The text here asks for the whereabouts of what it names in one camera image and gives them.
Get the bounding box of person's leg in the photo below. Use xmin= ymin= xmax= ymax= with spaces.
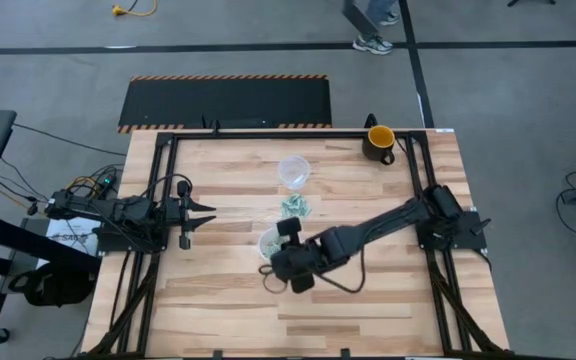
xmin=365 ymin=0 xmax=399 ymax=24

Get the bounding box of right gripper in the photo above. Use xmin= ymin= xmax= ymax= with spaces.
xmin=276 ymin=217 xmax=328 ymax=295

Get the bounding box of black bag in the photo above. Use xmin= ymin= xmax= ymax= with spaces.
xmin=7 ymin=262 xmax=97 ymax=307

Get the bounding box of black hazard-striped floor mat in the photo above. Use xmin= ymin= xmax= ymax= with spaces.
xmin=116 ymin=74 xmax=333 ymax=135

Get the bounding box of yellow extension cord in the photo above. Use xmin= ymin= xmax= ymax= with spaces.
xmin=111 ymin=0 xmax=159 ymax=18

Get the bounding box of black mug yellow inside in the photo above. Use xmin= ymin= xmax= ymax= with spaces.
xmin=360 ymin=123 xmax=398 ymax=165

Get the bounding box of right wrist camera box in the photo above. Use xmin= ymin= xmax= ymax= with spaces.
xmin=269 ymin=247 xmax=297 ymax=282

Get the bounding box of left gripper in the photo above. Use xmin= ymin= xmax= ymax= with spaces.
xmin=160 ymin=180 xmax=218 ymax=250

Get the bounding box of white printed paper sheet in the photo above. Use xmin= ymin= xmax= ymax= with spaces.
xmin=37 ymin=215 xmax=103 ymax=271

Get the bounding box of black power strip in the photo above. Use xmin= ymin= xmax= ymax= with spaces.
xmin=75 ymin=172 xmax=119 ymax=201

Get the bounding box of yellow cable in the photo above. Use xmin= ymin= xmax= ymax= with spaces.
xmin=60 ymin=174 xmax=102 ymax=216

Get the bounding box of clear plastic cup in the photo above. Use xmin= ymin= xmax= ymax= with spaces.
xmin=256 ymin=227 xmax=289 ymax=262
xmin=276 ymin=154 xmax=312 ymax=191

